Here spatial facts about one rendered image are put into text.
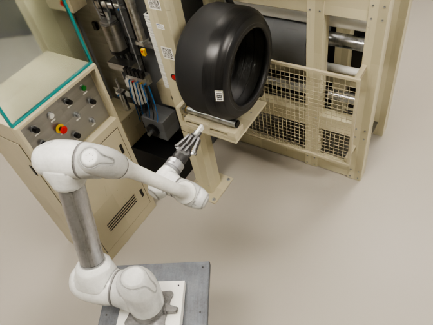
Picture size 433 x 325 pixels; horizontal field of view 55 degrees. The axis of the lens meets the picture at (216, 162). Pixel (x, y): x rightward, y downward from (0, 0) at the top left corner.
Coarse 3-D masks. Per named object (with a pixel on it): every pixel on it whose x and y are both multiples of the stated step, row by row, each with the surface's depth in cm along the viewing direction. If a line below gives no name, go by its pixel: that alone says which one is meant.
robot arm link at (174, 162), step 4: (168, 160) 198; (172, 160) 198; (176, 160) 197; (168, 164) 196; (172, 164) 196; (176, 164) 196; (180, 164) 198; (176, 168) 196; (180, 168) 198; (180, 172) 200
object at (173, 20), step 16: (144, 0) 206; (160, 0) 200; (176, 0) 207; (160, 16) 208; (176, 16) 211; (160, 32) 216; (176, 32) 215; (160, 48) 225; (176, 48) 219; (176, 96) 248; (208, 144) 281; (192, 160) 291; (208, 160) 288; (208, 176) 296
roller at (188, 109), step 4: (188, 108) 238; (188, 112) 239; (192, 112) 237; (196, 112) 236; (200, 116) 235; (204, 116) 233; (208, 116) 232; (212, 116) 231; (212, 120) 232; (216, 120) 230; (220, 120) 228; (224, 120) 227; (228, 120) 226; (232, 120) 225; (236, 120) 225; (228, 124) 227; (232, 124) 225; (236, 124) 224
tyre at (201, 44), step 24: (192, 24) 196; (216, 24) 191; (240, 24) 192; (264, 24) 209; (192, 48) 194; (216, 48) 188; (240, 48) 240; (264, 48) 231; (192, 72) 196; (216, 72) 191; (240, 72) 243; (264, 72) 229; (192, 96) 205; (240, 96) 239
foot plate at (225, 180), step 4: (220, 176) 320; (224, 176) 320; (228, 176) 319; (196, 180) 321; (220, 180) 318; (224, 180) 317; (228, 180) 316; (232, 180) 316; (220, 184) 314; (224, 184) 314; (228, 184) 313; (216, 188) 313; (220, 188) 312; (224, 188) 311; (208, 192) 311; (216, 192) 310; (220, 192) 309; (212, 196) 308; (216, 196) 308; (220, 196) 307; (212, 200) 305; (216, 200) 305
